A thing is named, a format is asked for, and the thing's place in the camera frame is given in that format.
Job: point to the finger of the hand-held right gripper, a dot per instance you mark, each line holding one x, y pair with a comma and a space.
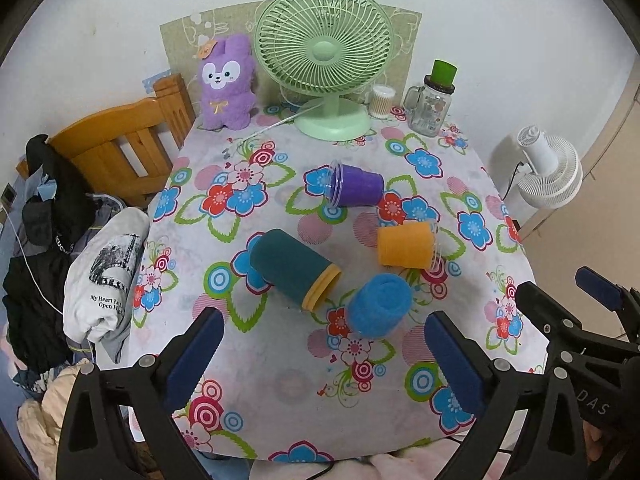
542, 310
597, 290

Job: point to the blue cup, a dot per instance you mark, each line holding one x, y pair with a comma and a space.
377, 305

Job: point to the white printed shirt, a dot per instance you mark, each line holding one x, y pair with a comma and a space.
110, 270

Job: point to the teal cup with yellow rim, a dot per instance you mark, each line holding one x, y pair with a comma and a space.
290, 265

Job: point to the green desk fan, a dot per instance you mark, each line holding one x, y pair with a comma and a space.
325, 52

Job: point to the wooden chair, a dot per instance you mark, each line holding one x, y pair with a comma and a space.
112, 135

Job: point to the black jacket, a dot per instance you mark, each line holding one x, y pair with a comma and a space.
35, 290

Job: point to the purple cup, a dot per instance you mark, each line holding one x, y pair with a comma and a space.
360, 187

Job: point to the floral tablecloth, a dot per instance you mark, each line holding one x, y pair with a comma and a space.
280, 360

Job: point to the glass jar mug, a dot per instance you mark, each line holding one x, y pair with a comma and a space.
427, 112

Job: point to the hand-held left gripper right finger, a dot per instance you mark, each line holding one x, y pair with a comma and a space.
457, 360

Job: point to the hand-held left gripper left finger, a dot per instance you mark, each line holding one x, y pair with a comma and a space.
192, 355

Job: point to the cotton swab container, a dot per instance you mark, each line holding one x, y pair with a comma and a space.
381, 102

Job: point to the white circulator fan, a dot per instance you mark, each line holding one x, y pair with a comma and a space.
547, 165

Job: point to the beige cartoon wall mat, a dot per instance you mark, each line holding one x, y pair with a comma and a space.
180, 35

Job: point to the orange cup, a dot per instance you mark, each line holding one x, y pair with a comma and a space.
405, 245

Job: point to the purple plush bunny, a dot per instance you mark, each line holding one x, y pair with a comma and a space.
225, 85

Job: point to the cream blanket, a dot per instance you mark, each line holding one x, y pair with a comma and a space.
45, 410

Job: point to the small green cup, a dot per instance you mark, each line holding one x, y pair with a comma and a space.
444, 72

